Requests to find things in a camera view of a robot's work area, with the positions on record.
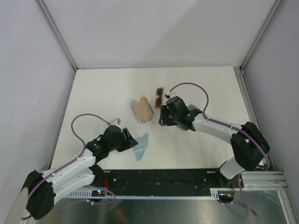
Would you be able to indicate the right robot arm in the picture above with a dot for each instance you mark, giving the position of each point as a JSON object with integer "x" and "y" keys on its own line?
{"x": 248, "y": 144}

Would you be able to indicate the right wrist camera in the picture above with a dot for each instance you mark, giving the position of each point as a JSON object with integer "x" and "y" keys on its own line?
{"x": 170, "y": 95}

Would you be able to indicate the newspaper print pouch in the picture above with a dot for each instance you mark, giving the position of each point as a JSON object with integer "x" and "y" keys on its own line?
{"x": 143, "y": 110}

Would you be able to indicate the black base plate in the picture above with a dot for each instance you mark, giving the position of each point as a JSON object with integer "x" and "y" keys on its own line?
{"x": 163, "y": 192}

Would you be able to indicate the left aluminium corner post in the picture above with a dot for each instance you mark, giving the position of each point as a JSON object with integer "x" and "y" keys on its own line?
{"x": 56, "y": 33}

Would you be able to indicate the aluminium corner post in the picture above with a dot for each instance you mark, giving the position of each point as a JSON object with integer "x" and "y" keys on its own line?
{"x": 269, "y": 19}
{"x": 56, "y": 33}

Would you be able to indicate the brown sunglasses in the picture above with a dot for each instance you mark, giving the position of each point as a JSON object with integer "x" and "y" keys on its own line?
{"x": 159, "y": 95}

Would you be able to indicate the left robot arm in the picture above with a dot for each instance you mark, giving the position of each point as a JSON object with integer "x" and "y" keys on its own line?
{"x": 46, "y": 188}

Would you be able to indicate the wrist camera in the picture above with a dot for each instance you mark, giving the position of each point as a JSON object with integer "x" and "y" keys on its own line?
{"x": 170, "y": 95}
{"x": 115, "y": 122}

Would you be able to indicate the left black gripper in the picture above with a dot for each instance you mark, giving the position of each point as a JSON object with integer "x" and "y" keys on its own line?
{"x": 128, "y": 142}

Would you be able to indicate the aluminium frame rail front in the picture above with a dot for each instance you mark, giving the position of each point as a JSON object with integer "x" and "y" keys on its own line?
{"x": 257, "y": 178}

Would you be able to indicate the blue glasses case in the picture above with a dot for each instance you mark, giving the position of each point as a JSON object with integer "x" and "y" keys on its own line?
{"x": 187, "y": 117}

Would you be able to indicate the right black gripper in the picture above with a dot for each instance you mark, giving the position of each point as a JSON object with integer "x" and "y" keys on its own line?
{"x": 164, "y": 120}

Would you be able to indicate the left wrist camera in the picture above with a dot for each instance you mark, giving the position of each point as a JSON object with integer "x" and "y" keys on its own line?
{"x": 115, "y": 122}

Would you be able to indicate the right aluminium corner post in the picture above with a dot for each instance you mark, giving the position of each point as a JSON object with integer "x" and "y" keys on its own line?
{"x": 269, "y": 19}

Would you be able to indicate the blue cleaning cloth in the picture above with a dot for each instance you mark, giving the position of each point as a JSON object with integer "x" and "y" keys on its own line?
{"x": 141, "y": 147}

